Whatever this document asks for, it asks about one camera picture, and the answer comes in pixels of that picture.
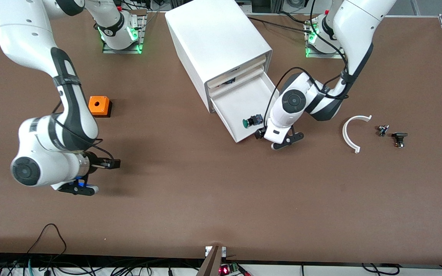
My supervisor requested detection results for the small black contact part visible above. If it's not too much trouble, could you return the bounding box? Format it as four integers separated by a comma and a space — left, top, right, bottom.
392, 132, 408, 148

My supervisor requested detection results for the black floor cable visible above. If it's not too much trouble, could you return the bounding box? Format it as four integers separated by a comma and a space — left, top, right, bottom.
361, 263, 400, 276

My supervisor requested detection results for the thin black looped cable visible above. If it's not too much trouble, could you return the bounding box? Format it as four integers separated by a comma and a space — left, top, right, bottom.
25, 223, 68, 265

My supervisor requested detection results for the black table cable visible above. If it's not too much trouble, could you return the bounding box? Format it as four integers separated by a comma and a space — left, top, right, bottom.
277, 11, 321, 24
246, 16, 313, 34

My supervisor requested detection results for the white drawer cabinet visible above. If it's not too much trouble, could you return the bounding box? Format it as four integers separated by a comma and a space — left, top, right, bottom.
165, 0, 273, 114

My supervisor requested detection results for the white plastic drawer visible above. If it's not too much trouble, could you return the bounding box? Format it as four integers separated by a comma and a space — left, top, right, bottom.
207, 56, 267, 92
210, 73, 281, 143
209, 66, 264, 99

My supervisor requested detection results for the green push button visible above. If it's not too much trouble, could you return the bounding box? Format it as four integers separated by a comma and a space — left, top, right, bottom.
242, 114, 264, 128

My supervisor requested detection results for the grey metal camera bracket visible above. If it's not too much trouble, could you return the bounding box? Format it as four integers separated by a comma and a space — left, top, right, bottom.
196, 245, 227, 276

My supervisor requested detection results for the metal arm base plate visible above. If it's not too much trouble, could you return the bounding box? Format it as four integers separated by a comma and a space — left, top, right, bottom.
305, 19, 346, 59
102, 10, 147, 54

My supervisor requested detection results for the orange box with hole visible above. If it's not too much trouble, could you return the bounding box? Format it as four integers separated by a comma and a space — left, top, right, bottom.
88, 96, 113, 118

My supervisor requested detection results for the white curved plastic arc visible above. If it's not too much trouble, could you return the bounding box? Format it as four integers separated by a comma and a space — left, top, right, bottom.
342, 115, 373, 154

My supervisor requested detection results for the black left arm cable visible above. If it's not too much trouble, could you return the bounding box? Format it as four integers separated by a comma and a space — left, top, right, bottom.
263, 0, 350, 127

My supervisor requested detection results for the circuit board with red light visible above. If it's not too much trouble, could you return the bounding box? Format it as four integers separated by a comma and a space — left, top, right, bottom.
219, 263, 241, 276

